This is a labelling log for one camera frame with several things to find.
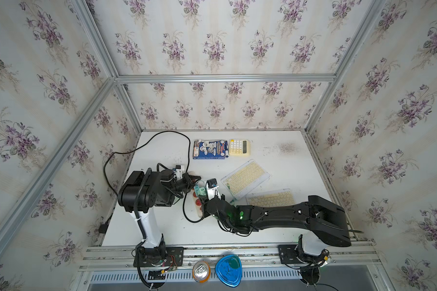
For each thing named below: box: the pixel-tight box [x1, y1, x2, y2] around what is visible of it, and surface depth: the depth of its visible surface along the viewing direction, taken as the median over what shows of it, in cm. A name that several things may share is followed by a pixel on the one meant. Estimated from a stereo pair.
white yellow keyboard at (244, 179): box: [220, 158, 272, 201], surface depth 98 cm
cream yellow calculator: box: [228, 138, 251, 156], surface depth 110 cm
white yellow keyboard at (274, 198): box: [245, 188, 297, 207], surface depth 92 cm
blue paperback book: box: [192, 139, 226, 160], surface depth 109 cm
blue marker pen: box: [224, 140, 229, 159], surface depth 110 cm
